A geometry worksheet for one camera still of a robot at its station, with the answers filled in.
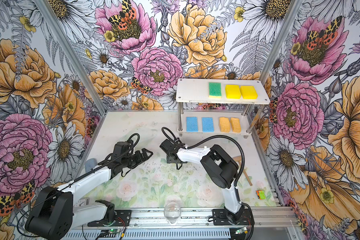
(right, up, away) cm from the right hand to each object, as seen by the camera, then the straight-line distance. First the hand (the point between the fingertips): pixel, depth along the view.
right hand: (177, 162), depth 94 cm
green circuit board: (+32, -27, -23) cm, 48 cm away
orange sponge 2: (+39, +23, +8) cm, 46 cm away
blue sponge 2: (+20, +23, +11) cm, 33 cm away
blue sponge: (+10, +23, +9) cm, 27 cm away
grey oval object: (-52, -1, -3) cm, 53 cm away
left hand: (-17, +3, -7) cm, 18 cm away
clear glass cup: (-2, -22, -17) cm, 27 cm away
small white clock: (-29, -2, -45) cm, 54 cm away
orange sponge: (+31, +23, +8) cm, 40 cm away
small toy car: (+44, -13, -15) cm, 49 cm away
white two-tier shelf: (+10, +41, -11) cm, 44 cm away
